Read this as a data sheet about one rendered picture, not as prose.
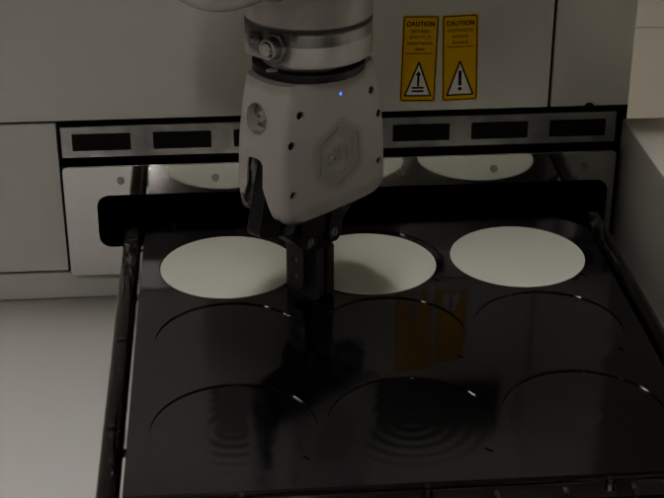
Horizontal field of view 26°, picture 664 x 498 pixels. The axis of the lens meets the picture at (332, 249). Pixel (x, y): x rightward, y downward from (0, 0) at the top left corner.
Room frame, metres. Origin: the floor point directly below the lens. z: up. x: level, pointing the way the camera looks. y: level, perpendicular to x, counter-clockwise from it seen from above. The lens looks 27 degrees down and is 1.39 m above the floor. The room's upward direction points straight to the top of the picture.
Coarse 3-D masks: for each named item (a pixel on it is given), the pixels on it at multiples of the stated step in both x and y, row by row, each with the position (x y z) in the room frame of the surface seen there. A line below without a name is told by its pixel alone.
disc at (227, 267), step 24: (216, 240) 0.99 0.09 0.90; (240, 240) 0.99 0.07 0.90; (264, 240) 0.99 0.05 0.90; (168, 264) 0.95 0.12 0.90; (192, 264) 0.95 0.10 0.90; (216, 264) 0.95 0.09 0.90; (240, 264) 0.95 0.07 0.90; (264, 264) 0.95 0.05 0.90; (192, 288) 0.91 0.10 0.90; (216, 288) 0.91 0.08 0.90; (240, 288) 0.91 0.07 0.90; (264, 288) 0.91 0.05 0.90
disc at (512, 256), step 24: (456, 240) 0.99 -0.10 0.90; (480, 240) 0.99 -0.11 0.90; (504, 240) 0.99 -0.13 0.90; (528, 240) 0.99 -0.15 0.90; (552, 240) 0.99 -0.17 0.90; (456, 264) 0.95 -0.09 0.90; (480, 264) 0.95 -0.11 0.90; (504, 264) 0.95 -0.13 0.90; (528, 264) 0.95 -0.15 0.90; (552, 264) 0.95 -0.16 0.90; (576, 264) 0.95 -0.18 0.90
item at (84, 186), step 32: (96, 160) 1.04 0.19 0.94; (128, 160) 1.04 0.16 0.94; (160, 160) 1.04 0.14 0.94; (192, 160) 1.04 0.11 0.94; (224, 160) 1.04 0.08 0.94; (384, 160) 1.05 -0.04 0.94; (416, 160) 1.05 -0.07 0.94; (448, 160) 1.05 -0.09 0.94; (480, 160) 1.06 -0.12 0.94; (512, 160) 1.06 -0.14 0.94; (544, 160) 1.06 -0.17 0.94; (576, 160) 1.06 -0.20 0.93; (608, 160) 1.06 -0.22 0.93; (64, 192) 1.03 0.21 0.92; (96, 192) 1.03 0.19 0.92; (128, 192) 1.03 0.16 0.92; (160, 192) 1.04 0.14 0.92; (192, 192) 1.04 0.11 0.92; (608, 192) 1.06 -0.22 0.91; (96, 224) 1.03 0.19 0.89; (608, 224) 1.06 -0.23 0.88; (96, 256) 1.03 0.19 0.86
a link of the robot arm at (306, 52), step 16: (256, 32) 0.89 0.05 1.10; (272, 32) 0.87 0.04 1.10; (288, 32) 0.87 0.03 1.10; (336, 32) 0.87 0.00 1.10; (352, 32) 0.88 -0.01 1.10; (368, 32) 0.89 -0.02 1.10; (256, 48) 0.88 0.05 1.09; (272, 48) 0.86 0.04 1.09; (288, 48) 0.87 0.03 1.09; (304, 48) 0.86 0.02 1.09; (320, 48) 0.87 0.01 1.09; (336, 48) 0.87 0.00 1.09; (352, 48) 0.88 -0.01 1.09; (368, 48) 0.89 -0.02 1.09; (272, 64) 0.88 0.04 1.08; (288, 64) 0.87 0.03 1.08; (304, 64) 0.86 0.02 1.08; (320, 64) 0.86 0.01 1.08; (336, 64) 0.87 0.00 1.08
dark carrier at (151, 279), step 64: (448, 256) 0.96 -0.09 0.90; (192, 320) 0.86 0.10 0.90; (256, 320) 0.86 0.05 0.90; (320, 320) 0.86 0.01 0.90; (384, 320) 0.86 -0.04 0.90; (448, 320) 0.86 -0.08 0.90; (512, 320) 0.86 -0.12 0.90; (576, 320) 0.86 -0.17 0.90; (192, 384) 0.78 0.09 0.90; (256, 384) 0.78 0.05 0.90; (320, 384) 0.78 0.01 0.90; (384, 384) 0.78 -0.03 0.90; (448, 384) 0.78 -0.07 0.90; (512, 384) 0.78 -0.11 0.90; (576, 384) 0.78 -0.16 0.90; (640, 384) 0.78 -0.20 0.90; (128, 448) 0.71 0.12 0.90; (192, 448) 0.71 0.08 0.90; (256, 448) 0.71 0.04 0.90; (320, 448) 0.71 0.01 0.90; (384, 448) 0.71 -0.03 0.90; (448, 448) 0.71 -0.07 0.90; (512, 448) 0.71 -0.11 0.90; (576, 448) 0.71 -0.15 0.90; (640, 448) 0.71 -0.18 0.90
